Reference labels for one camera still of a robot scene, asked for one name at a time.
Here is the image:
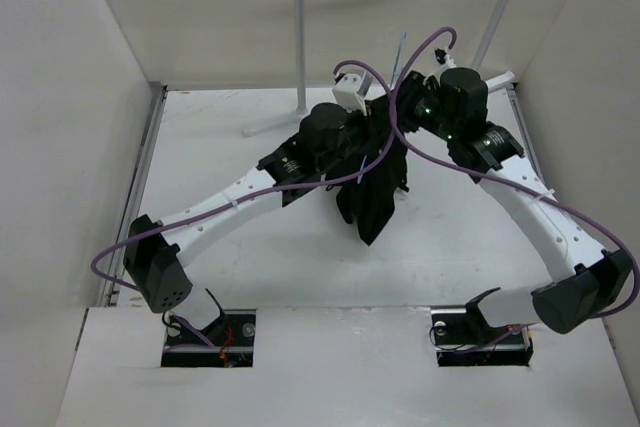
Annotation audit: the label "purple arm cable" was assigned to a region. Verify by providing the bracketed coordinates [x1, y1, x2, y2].
[90, 60, 404, 348]
[387, 27, 640, 321]

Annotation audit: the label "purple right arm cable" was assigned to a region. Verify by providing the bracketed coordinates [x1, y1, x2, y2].
[387, 27, 640, 321]

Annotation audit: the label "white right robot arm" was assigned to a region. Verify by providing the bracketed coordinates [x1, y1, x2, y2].
[390, 67, 637, 343]

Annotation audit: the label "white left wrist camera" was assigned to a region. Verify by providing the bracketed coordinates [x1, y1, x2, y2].
[332, 70, 373, 115]

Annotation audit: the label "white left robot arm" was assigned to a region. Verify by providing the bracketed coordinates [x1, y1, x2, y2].
[124, 103, 393, 346]

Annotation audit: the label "translucent blue clothes hanger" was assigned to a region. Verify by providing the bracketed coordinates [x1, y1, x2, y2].
[356, 30, 408, 184]

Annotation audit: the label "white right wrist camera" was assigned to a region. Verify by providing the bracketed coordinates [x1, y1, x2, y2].
[426, 48, 457, 80]

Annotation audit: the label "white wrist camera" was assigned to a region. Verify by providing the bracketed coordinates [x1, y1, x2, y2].
[426, 48, 457, 80]
[332, 70, 373, 115]

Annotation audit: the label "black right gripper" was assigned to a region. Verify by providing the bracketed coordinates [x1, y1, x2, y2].
[372, 71, 460, 143]

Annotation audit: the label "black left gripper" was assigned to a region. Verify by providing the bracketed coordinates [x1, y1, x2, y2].
[317, 98, 394, 173]

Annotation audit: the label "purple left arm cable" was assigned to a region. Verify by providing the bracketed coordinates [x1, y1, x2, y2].
[90, 60, 404, 348]

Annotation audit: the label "black trousers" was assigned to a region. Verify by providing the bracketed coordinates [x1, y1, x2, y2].
[325, 96, 409, 246]

